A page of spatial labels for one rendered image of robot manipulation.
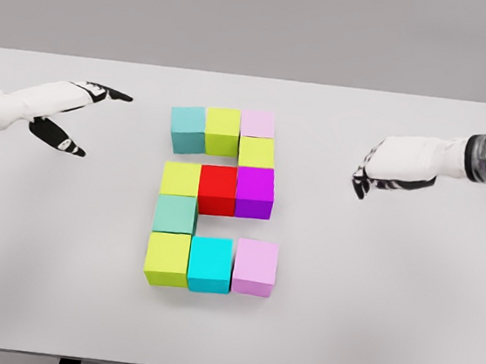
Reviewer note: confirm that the yellow-green cube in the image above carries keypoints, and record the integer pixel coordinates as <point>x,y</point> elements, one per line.
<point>222,130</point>
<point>180,178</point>
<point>167,259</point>
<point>257,152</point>

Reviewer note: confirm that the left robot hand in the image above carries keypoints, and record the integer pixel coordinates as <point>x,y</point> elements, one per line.
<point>61,100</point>

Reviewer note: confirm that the cyan cube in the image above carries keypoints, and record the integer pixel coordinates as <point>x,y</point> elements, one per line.
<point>210,264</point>

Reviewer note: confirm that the mint green cube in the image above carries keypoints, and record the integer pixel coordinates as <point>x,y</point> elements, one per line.
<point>175,214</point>

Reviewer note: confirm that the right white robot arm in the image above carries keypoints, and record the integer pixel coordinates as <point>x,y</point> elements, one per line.
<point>483,156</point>

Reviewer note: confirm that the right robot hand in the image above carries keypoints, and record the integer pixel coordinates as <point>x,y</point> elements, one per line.
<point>397,158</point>

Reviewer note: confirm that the pale pink cube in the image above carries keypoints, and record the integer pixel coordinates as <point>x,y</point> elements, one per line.
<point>255,266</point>
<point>257,124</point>

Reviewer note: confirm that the purple cube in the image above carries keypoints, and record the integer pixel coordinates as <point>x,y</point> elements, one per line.
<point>255,191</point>

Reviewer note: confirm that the teal cube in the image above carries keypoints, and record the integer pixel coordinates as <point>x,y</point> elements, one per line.
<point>187,129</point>

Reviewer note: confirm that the red cube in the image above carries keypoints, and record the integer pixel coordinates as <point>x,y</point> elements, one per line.
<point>217,190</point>

